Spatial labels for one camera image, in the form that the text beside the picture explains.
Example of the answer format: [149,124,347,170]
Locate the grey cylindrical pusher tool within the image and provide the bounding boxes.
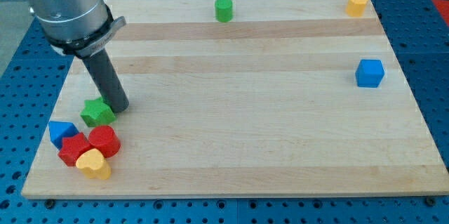
[82,49,129,113]

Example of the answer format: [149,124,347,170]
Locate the green star block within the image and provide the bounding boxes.
[80,97,116,127]

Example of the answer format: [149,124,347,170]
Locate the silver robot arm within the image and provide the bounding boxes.
[28,0,129,113]

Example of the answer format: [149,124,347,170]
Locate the red star block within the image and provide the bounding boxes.
[58,133,93,166]

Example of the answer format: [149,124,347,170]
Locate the red cylinder block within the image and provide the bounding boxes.
[88,125,121,158]

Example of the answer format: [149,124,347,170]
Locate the blue pentagon block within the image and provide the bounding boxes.
[48,121,79,150]

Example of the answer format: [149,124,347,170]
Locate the yellow heart block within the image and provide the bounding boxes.
[75,148,112,180]

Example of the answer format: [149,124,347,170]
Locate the green cylinder block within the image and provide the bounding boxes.
[214,0,233,22]

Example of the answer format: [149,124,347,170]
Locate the wooden board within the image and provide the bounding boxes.
[22,0,448,199]

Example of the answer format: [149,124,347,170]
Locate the blue cube block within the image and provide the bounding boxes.
[355,59,384,88]

